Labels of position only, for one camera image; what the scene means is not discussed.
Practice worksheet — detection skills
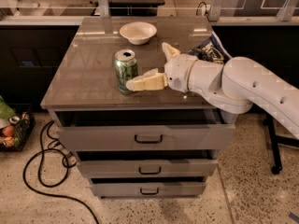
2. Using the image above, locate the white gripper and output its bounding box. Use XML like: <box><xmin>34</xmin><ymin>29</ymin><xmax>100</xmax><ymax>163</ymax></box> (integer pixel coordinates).
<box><xmin>126</xmin><ymin>42</ymin><xmax>198</xmax><ymax>92</ymax></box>

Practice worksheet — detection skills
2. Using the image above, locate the green soda can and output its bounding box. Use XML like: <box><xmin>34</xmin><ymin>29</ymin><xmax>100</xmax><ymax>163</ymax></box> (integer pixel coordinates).
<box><xmin>114</xmin><ymin>49</ymin><xmax>138</xmax><ymax>93</ymax></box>

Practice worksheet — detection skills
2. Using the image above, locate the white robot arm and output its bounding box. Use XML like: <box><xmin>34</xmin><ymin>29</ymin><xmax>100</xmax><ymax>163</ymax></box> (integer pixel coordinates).
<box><xmin>126</xmin><ymin>43</ymin><xmax>299</xmax><ymax>138</ymax></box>

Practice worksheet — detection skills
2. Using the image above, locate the white paper bowl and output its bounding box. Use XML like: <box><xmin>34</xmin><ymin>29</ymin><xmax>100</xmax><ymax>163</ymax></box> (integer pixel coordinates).
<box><xmin>120</xmin><ymin>21</ymin><xmax>157</xmax><ymax>45</ymax></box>

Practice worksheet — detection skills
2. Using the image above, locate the blue chip bag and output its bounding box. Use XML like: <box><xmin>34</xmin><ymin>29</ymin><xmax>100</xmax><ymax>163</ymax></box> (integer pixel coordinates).
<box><xmin>189</xmin><ymin>32</ymin><xmax>232</xmax><ymax>64</ymax></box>

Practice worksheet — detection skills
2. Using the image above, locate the top grey drawer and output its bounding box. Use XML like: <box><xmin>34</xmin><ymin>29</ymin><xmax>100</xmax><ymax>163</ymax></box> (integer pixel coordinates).
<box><xmin>57</xmin><ymin>122</ymin><xmax>235</xmax><ymax>151</ymax></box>

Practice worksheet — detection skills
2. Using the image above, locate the grey drawer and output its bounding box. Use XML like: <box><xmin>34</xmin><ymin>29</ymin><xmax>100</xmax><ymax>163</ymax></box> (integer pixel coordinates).
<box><xmin>57</xmin><ymin>122</ymin><xmax>235</xmax><ymax>151</ymax></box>
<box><xmin>91</xmin><ymin>176</ymin><xmax>206</xmax><ymax>198</ymax></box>
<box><xmin>77</xmin><ymin>150</ymin><xmax>218</xmax><ymax>178</ymax></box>

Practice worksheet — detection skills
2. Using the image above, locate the grey drawer cabinet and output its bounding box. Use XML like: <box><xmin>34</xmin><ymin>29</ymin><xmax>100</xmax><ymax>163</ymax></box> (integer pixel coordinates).
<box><xmin>40</xmin><ymin>15</ymin><xmax>250</xmax><ymax>201</ymax></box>

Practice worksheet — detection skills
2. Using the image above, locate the middle grey drawer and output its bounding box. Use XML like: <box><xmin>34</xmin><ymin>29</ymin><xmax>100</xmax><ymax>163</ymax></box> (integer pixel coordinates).
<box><xmin>77</xmin><ymin>150</ymin><xmax>218</xmax><ymax>178</ymax></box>

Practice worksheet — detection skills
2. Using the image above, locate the bottom grey drawer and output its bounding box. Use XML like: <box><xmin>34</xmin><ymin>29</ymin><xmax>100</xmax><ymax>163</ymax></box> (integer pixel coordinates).
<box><xmin>91</xmin><ymin>176</ymin><xmax>206</xmax><ymax>198</ymax></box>

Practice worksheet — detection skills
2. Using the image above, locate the green bag in basket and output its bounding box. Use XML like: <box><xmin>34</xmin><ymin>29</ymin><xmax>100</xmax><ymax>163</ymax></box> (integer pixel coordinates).
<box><xmin>0</xmin><ymin>95</ymin><xmax>15</xmax><ymax>119</ymax></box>

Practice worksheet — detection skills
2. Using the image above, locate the orange fruit in basket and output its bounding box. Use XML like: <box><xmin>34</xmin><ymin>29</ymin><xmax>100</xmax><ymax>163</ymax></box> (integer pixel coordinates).
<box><xmin>3</xmin><ymin>125</ymin><xmax>14</xmax><ymax>136</ymax></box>

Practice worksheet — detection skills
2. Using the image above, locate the black cable at window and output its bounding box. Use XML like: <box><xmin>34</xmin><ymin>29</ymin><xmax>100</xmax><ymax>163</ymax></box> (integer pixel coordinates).
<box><xmin>195</xmin><ymin>1</ymin><xmax>210</xmax><ymax>17</ymax></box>

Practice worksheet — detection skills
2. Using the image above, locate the black floor cable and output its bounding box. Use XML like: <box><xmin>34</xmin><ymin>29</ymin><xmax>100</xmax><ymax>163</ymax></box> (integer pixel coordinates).
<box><xmin>22</xmin><ymin>119</ymin><xmax>100</xmax><ymax>224</ymax></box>

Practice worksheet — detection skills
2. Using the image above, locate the black wire fruit basket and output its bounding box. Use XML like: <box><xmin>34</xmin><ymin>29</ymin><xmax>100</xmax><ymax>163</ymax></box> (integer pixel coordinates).
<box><xmin>0</xmin><ymin>112</ymin><xmax>35</xmax><ymax>152</ymax></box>

